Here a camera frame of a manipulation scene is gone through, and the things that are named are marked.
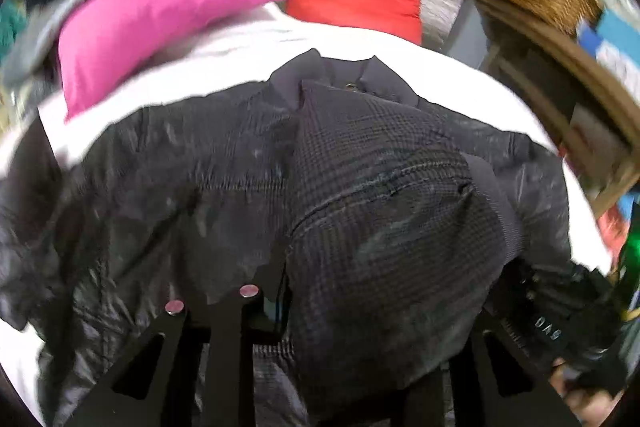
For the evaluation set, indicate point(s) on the wooden side table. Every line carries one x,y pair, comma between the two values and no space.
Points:
575,62

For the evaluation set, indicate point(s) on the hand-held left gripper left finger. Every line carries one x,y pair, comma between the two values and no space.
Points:
273,312

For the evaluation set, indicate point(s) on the pink pillow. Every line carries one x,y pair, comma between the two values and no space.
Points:
150,17

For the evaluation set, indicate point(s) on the black jacket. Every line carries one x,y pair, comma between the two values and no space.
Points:
375,182

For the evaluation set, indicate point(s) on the blue white box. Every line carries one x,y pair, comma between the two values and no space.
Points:
615,42

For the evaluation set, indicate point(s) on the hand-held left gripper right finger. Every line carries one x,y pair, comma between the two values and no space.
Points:
467,372

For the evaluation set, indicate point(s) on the teal cloth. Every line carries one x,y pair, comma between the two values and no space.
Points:
10,24

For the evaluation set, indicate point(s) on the white bed sheet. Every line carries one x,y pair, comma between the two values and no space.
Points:
225,52

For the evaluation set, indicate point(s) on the person's right hand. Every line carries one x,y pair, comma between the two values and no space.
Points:
592,409

